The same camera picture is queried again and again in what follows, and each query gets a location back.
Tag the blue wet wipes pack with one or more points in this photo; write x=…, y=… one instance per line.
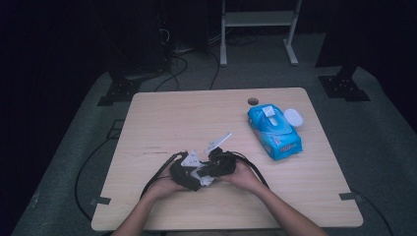
x=278, y=144

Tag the black stand base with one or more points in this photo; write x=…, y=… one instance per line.
x=121, y=90
x=342, y=87

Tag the person's left hand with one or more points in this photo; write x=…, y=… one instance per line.
x=164, y=187

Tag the person's right hand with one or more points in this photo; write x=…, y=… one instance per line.
x=244, y=178

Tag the white wet wipe in pack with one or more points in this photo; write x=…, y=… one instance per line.
x=269, y=111

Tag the white metal stand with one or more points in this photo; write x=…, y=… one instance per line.
x=259, y=18

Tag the white wet wipe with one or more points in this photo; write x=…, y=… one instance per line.
x=206, y=180
x=269, y=111

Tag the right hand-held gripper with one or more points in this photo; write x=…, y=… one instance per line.
x=223, y=164

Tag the grey tape strip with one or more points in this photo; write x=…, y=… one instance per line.
x=101, y=201
x=349, y=196

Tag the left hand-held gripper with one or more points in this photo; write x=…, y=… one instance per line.
x=180, y=173

